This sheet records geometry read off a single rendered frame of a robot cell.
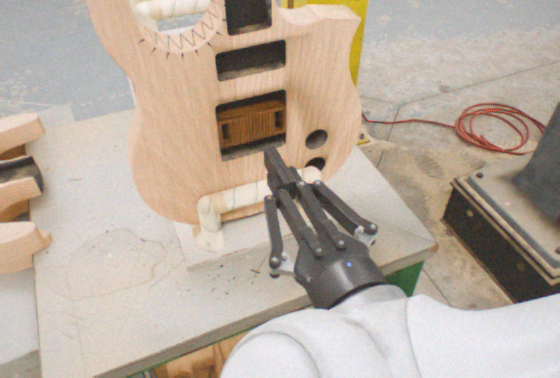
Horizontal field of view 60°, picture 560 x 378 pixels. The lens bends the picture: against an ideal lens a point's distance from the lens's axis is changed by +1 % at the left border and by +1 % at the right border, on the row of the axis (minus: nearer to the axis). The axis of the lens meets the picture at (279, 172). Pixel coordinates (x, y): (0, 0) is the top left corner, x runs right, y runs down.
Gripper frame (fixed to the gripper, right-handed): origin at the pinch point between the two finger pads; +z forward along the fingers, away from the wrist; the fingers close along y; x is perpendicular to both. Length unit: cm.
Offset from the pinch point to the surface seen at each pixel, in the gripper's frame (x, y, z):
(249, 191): -10.0, -1.8, 7.6
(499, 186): -86, 105, 45
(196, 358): -94, -15, 28
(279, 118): -0.5, 4.4, 10.8
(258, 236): -20.9, -0.9, 7.4
